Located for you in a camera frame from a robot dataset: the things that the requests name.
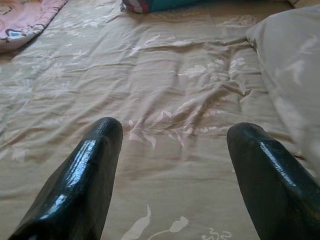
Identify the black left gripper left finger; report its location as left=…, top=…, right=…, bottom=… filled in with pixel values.
left=7, top=117, right=124, bottom=240

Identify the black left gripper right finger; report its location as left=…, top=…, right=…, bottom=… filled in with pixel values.
left=226, top=121, right=320, bottom=240

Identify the pink cartoon print blanket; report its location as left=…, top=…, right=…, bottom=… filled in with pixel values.
left=0, top=0, right=69, bottom=53

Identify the beige floral bed sheet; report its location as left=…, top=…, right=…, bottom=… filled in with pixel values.
left=0, top=0, right=320, bottom=240

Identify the blue red striped pillow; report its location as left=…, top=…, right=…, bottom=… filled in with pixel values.
left=120, top=0, right=286, bottom=13

